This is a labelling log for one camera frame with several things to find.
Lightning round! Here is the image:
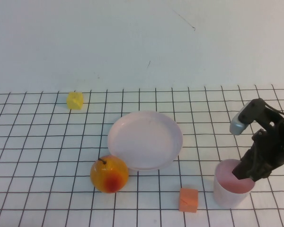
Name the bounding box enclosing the pink round plate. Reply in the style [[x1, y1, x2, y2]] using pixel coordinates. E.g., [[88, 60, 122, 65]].
[[106, 110, 184, 172]]

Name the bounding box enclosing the thin black camera cable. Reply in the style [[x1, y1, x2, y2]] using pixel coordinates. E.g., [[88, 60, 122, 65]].
[[264, 102, 284, 118]]

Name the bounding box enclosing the orange foam cube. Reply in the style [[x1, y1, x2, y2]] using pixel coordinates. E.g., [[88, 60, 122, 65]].
[[178, 187, 199, 213]]

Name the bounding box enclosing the orange yellow toy fruit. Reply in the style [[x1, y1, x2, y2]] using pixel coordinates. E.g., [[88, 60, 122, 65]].
[[89, 155, 129, 194]]

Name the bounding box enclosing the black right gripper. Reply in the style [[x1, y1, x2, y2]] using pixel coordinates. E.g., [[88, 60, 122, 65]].
[[232, 119, 284, 183]]

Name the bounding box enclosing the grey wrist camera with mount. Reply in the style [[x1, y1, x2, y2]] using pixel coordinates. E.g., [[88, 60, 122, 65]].
[[229, 98, 271, 136]]

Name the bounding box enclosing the yellow foam cube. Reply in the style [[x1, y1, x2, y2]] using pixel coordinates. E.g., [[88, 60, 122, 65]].
[[66, 91, 84, 111]]

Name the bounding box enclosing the pink plastic cup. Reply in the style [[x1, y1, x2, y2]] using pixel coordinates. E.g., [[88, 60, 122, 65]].
[[213, 158, 256, 210]]

